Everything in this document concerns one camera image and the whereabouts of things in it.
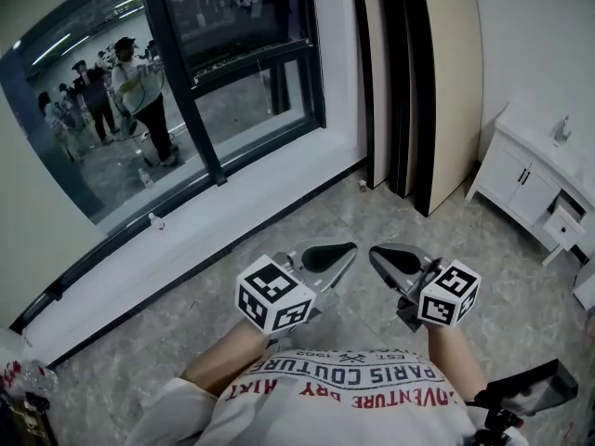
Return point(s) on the person's left forearm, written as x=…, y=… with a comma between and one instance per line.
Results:
x=223, y=356

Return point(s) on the stack of dark door panels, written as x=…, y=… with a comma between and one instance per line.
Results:
x=400, y=86

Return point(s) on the black chest-mounted device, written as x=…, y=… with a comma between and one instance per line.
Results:
x=525, y=388

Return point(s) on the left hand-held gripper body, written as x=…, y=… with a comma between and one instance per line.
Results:
x=274, y=295

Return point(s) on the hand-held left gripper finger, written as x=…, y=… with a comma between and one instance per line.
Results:
x=330, y=272
x=321, y=249

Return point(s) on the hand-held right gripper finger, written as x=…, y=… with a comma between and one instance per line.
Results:
x=397, y=274
x=404, y=251

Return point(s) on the white window sill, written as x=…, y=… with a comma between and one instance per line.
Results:
x=186, y=249

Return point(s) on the dark framed window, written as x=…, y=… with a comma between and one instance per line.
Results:
x=186, y=100

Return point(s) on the white plastic bag red print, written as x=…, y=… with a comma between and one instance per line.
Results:
x=11, y=351

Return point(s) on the small white roll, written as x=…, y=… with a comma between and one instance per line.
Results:
x=362, y=185

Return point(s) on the white vanity cabinet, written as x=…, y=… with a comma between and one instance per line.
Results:
x=516, y=179

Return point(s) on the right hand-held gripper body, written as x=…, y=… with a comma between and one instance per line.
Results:
x=448, y=295

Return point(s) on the white printed t-shirt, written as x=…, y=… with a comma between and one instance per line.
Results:
x=325, y=421

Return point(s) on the person's right forearm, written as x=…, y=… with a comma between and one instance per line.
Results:
x=451, y=356

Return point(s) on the clear plastic bottle red label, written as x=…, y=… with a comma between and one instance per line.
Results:
x=158, y=223

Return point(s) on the large beige board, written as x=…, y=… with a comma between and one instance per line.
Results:
x=458, y=86

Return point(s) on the white storage box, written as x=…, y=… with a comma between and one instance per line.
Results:
x=585, y=286

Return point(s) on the chrome faucet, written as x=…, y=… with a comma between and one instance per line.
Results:
x=562, y=133

